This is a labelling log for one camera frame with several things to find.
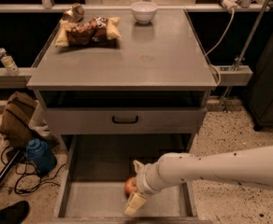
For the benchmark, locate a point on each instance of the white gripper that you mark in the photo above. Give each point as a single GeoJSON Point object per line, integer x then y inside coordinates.
{"type": "Point", "coordinates": [142, 178]}

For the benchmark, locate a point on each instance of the red apple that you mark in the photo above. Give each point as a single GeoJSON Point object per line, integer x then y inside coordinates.
{"type": "Point", "coordinates": [130, 186]}

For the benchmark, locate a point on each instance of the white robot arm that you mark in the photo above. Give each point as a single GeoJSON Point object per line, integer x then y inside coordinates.
{"type": "Point", "coordinates": [249, 168]}

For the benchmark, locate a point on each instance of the open grey middle drawer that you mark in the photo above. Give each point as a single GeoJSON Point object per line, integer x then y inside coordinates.
{"type": "Point", "coordinates": [97, 166]}

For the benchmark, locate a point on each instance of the closed grey top drawer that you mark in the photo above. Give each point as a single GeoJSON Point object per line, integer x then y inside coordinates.
{"type": "Point", "coordinates": [98, 120]}

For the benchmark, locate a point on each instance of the grey drawer cabinet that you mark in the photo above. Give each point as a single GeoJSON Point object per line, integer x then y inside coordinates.
{"type": "Point", "coordinates": [158, 65]}

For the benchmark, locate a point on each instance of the blue water jug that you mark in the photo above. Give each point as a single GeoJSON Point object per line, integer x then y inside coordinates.
{"type": "Point", "coordinates": [39, 153]}

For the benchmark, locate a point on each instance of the black shoe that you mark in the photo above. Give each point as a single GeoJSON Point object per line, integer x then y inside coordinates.
{"type": "Point", "coordinates": [15, 214]}

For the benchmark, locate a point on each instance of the brown backpack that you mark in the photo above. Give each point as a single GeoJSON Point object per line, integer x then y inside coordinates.
{"type": "Point", "coordinates": [16, 117]}

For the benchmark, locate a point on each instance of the dark cabinet at right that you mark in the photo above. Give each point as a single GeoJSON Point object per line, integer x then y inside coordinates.
{"type": "Point", "coordinates": [259, 93]}

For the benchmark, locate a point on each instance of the brown chip bag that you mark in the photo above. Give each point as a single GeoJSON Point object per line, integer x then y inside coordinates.
{"type": "Point", "coordinates": [97, 30]}

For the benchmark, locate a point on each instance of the metal tripod pole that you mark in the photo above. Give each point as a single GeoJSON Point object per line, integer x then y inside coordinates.
{"type": "Point", "coordinates": [239, 59]}

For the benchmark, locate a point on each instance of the white ceramic bowl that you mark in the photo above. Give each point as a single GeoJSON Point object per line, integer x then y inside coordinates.
{"type": "Point", "coordinates": [144, 11]}

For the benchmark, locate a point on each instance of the clear plastic water bottle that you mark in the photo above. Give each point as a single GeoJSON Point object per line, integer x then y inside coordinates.
{"type": "Point", "coordinates": [8, 63]}

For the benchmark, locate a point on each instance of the tipped metal can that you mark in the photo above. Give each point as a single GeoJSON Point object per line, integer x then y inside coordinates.
{"type": "Point", "coordinates": [74, 14]}

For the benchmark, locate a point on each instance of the black drawer handle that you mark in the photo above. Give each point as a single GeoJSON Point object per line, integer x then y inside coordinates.
{"type": "Point", "coordinates": [133, 120]}

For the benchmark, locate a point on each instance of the grey ledge rail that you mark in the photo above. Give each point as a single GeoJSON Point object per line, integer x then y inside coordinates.
{"type": "Point", "coordinates": [15, 82]}

